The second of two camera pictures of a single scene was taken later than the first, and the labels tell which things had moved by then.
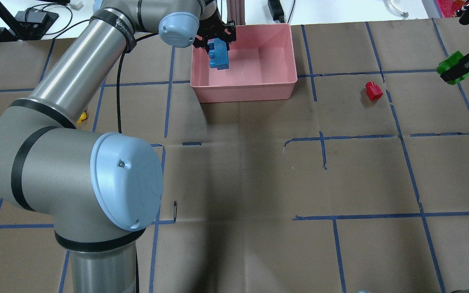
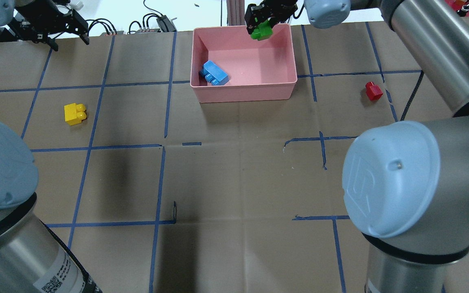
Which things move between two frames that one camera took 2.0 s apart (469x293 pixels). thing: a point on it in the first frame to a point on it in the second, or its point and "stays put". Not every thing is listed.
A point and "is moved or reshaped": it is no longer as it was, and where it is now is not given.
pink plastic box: [262, 67] stays put
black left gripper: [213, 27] to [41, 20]
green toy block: [449, 62] is moved or reshaped
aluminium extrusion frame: [235, 11] stays put
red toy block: [373, 91] stays put
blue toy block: [218, 54] to [213, 73]
